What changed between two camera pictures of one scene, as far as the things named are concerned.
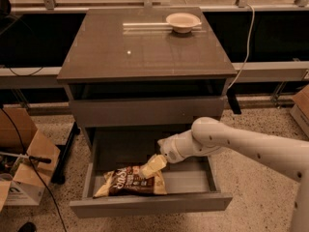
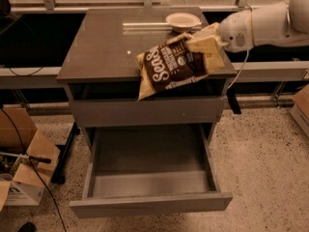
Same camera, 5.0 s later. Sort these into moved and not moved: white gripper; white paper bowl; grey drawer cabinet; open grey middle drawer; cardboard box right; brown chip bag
Moved: white gripper; brown chip bag
Not moved: white paper bowl; cardboard box right; grey drawer cabinet; open grey middle drawer
